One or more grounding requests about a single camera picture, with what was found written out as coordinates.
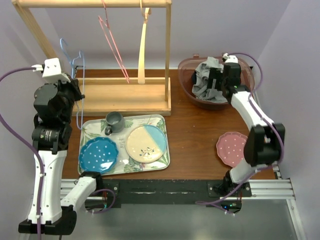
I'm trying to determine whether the light blue hanger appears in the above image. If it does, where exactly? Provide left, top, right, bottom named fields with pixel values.
left=59, top=37, right=87, bottom=130

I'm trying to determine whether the grey tank top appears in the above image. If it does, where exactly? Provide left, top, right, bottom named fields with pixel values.
left=191, top=56, right=227, bottom=104

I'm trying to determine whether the pink plastic hanger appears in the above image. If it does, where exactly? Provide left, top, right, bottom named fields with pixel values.
left=98, top=0, right=130, bottom=84

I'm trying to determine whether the cream plastic hanger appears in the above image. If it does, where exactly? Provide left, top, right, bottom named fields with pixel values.
left=137, top=0, right=151, bottom=85

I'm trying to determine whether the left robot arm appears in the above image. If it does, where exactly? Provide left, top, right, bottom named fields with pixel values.
left=18, top=79, right=104, bottom=236

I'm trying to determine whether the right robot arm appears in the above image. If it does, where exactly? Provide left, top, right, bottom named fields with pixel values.
left=212, top=63, right=285, bottom=197

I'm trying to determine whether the pink transparent plastic bin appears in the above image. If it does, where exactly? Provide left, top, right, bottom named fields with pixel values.
left=177, top=52, right=256, bottom=111

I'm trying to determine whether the wooden clothes rack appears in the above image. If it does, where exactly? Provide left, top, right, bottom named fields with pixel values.
left=12, top=0, right=172, bottom=117

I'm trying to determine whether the grey ceramic mug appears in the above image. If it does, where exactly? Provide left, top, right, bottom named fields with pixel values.
left=104, top=111, right=125, bottom=136

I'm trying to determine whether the floral rectangular tray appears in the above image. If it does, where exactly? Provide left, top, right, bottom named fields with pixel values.
left=78, top=114, right=170, bottom=176

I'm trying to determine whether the blue dotted plate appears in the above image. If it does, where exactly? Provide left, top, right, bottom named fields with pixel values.
left=78, top=136, right=119, bottom=175

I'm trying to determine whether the pink dotted plate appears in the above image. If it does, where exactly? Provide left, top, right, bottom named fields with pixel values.
left=216, top=131, right=248, bottom=168

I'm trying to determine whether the cream and blue plate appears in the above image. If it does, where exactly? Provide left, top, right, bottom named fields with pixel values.
left=125, top=124, right=168, bottom=164

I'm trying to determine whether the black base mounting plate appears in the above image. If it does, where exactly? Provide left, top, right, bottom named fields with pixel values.
left=86, top=179, right=252, bottom=210

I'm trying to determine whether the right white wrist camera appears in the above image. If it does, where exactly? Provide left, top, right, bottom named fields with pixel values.
left=222, top=53, right=239, bottom=66

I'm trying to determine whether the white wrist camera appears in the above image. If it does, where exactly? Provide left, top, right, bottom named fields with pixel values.
left=222, top=53, right=239, bottom=66
left=31, top=57, right=71, bottom=84

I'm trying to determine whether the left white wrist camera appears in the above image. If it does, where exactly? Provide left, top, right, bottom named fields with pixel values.
left=31, top=57, right=71, bottom=84

